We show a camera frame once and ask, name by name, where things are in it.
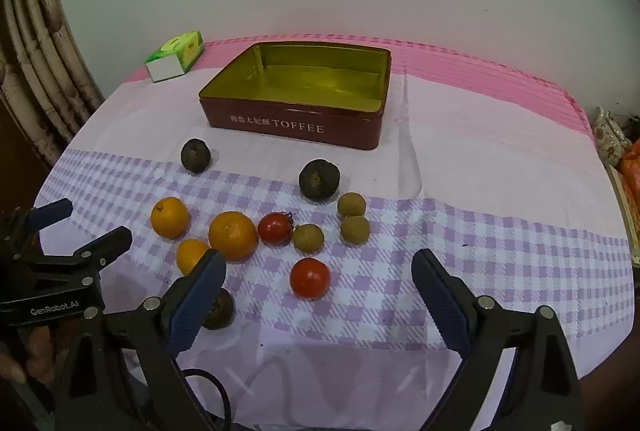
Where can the large dark dried fruit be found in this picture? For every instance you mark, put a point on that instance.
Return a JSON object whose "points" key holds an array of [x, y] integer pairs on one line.
{"points": [[320, 180]]}

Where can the orange plastic bag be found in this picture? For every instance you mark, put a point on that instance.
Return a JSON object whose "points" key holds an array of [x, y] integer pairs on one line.
{"points": [[632, 171]]}

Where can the small orange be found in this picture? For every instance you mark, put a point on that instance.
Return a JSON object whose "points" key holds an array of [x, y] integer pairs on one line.
{"points": [[170, 218], [190, 256]]}

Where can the small dark dried fruit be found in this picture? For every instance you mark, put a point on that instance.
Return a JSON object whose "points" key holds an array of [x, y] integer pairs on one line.
{"points": [[195, 156], [221, 311]]}

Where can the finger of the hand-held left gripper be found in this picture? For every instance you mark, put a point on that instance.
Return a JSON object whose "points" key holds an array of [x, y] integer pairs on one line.
{"points": [[52, 210], [107, 243]]}

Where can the large orange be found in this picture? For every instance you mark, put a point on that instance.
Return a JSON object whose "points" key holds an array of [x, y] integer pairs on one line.
{"points": [[233, 236]]}

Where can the floral patterned bag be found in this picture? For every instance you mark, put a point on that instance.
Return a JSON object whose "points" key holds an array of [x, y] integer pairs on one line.
{"points": [[607, 138]]}

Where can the patterned beige curtain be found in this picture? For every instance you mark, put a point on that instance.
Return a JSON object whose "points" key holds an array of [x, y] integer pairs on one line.
{"points": [[40, 61]]}

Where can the brown longan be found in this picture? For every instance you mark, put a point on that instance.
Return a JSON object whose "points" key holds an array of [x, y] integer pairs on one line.
{"points": [[308, 239], [351, 205]]}

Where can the person's left hand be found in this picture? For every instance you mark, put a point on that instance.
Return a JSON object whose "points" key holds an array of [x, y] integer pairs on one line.
{"points": [[37, 353]]}

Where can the green tissue box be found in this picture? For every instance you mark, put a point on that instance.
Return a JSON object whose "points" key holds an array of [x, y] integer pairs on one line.
{"points": [[172, 56]]}

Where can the dark red tin box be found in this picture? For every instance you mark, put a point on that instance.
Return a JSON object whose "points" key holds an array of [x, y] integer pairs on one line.
{"points": [[300, 121]]}

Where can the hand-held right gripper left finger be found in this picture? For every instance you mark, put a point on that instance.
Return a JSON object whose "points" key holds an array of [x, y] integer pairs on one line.
{"points": [[196, 303]]}

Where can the red tomato with stem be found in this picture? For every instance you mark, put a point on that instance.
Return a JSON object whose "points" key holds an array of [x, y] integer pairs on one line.
{"points": [[275, 229]]}

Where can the pink and purple checked tablecloth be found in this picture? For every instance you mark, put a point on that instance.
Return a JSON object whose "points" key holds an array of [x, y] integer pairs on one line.
{"points": [[475, 146]]}

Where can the small olive-green fruit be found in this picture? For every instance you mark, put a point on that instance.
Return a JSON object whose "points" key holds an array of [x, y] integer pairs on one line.
{"points": [[355, 229]]}

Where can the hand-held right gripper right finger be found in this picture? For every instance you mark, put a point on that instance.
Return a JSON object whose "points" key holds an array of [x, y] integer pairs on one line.
{"points": [[442, 306]]}

